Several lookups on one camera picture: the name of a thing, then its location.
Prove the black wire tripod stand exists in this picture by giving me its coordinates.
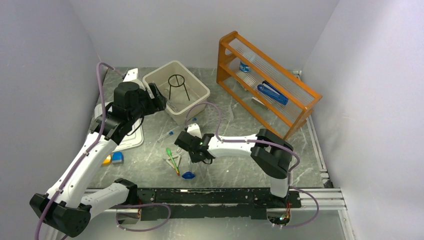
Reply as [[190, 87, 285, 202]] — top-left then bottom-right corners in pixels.
[[167, 74, 191, 101]]

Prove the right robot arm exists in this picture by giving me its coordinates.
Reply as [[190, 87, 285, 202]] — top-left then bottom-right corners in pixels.
[[174, 128, 300, 207]]

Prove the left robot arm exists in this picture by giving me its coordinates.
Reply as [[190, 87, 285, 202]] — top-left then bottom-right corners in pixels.
[[29, 81, 167, 238]]

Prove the beige plastic bin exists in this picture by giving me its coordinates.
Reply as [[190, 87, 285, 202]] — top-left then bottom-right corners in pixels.
[[142, 60, 211, 125]]

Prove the green plastic spoon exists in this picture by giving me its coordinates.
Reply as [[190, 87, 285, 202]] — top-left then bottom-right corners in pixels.
[[166, 147, 180, 176]]

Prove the white bin lid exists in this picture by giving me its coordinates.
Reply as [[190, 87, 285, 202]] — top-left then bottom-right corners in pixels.
[[113, 119, 144, 153]]

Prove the orange sponge block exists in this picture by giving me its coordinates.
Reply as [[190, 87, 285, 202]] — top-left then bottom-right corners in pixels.
[[101, 155, 112, 166]]

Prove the blue white container on shelf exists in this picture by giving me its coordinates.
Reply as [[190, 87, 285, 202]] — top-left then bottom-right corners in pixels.
[[239, 60, 251, 73]]

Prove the blue stapler on shelf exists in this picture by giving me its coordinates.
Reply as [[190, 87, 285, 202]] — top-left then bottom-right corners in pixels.
[[256, 80, 289, 106]]

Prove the orange wooden shelf rack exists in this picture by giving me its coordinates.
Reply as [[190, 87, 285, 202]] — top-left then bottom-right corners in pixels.
[[216, 31, 322, 140]]

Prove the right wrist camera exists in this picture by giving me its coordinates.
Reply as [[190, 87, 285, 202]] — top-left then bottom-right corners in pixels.
[[185, 123, 202, 138]]

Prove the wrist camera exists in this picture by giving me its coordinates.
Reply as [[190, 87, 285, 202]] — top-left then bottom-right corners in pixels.
[[123, 68, 141, 87], [185, 123, 202, 138]]

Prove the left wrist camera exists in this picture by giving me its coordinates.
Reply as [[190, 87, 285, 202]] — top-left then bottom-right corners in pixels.
[[123, 68, 141, 87]]

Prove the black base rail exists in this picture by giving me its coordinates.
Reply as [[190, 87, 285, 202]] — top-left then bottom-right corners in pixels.
[[137, 187, 302, 221]]

